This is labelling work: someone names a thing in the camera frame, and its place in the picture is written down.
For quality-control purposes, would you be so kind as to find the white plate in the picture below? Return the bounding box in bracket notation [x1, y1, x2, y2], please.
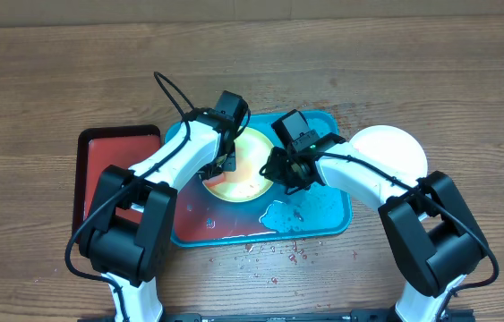
[349, 125, 428, 178]

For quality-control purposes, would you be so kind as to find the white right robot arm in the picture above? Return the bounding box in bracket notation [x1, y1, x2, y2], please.
[260, 134, 495, 321]

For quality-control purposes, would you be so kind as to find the black tray with red liquid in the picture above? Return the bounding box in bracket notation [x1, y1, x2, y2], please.
[72, 124, 161, 233]

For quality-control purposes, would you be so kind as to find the yellow-green plate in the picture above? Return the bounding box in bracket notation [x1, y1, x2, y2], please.
[203, 128, 274, 203]

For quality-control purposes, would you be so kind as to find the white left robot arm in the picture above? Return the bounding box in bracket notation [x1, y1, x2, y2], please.
[64, 107, 250, 321]

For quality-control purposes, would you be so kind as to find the red sponge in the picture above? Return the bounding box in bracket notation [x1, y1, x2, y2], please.
[202, 173, 226, 187]

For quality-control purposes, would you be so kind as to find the teal plastic tray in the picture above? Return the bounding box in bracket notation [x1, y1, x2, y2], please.
[172, 114, 353, 248]

